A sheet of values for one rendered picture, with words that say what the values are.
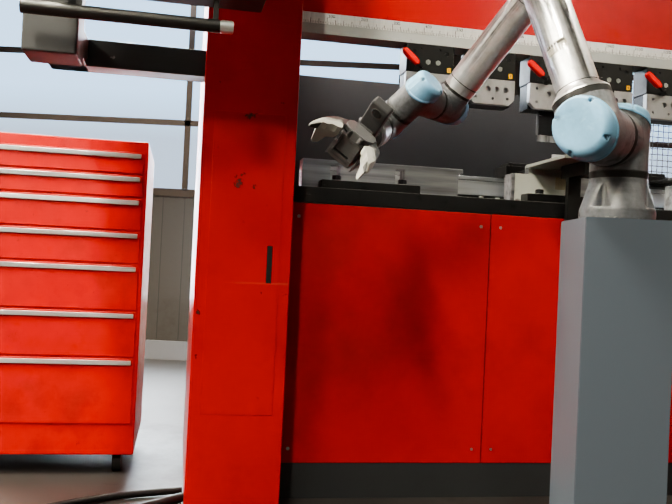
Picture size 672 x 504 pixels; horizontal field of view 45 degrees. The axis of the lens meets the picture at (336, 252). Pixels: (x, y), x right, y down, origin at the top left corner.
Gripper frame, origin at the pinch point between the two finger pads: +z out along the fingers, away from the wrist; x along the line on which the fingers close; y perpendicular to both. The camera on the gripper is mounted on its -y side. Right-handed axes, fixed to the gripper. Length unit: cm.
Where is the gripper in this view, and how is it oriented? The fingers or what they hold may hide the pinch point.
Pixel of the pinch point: (338, 145)
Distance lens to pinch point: 163.0
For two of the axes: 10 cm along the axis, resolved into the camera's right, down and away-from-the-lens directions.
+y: -5.2, 6.8, 5.1
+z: -4.0, 3.3, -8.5
